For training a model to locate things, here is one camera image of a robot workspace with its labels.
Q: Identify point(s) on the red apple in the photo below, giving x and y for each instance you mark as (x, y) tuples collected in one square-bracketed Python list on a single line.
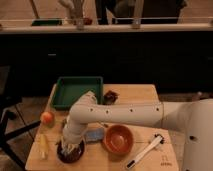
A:
[(47, 118)]

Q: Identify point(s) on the dark purple bowl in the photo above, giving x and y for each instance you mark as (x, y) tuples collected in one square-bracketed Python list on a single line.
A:
[(70, 157)]

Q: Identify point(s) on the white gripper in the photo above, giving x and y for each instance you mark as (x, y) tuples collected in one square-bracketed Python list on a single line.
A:
[(69, 146)]

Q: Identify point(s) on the green plastic tray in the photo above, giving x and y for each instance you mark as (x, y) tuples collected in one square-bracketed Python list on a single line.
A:
[(70, 88)]

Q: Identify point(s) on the yellow corn cob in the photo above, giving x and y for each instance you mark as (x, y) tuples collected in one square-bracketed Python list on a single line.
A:
[(43, 146)]

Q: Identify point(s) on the blue towel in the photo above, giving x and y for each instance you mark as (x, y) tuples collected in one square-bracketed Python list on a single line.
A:
[(92, 136)]

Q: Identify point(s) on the white black-tipped brush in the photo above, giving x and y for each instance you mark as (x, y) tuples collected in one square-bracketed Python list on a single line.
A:
[(158, 139)]

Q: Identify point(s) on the dark brown small object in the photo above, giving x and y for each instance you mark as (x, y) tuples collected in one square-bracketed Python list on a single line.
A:
[(110, 97)]

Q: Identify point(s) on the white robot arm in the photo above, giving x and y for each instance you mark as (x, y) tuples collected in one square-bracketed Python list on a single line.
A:
[(194, 119)]

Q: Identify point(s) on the green object on counter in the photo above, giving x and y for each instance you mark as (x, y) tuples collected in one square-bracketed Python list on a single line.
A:
[(47, 22)]

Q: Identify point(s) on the orange bowl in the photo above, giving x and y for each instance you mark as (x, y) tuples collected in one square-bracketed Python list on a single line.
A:
[(118, 140)]

